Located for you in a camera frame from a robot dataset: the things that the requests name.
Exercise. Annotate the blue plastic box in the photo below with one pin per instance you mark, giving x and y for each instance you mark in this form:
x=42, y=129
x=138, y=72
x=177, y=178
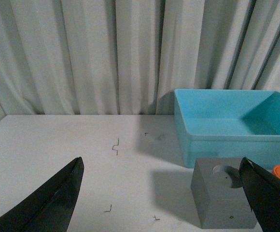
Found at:
x=213, y=123

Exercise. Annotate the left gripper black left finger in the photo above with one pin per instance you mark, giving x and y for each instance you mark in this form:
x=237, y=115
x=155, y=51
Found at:
x=50, y=207

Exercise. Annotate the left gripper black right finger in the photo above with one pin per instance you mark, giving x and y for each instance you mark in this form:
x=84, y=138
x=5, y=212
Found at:
x=262, y=190

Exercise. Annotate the white pleated curtain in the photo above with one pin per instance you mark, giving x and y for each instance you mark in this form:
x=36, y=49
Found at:
x=126, y=57

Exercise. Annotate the gray block with round hole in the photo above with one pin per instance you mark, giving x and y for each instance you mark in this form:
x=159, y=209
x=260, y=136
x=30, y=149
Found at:
x=219, y=196

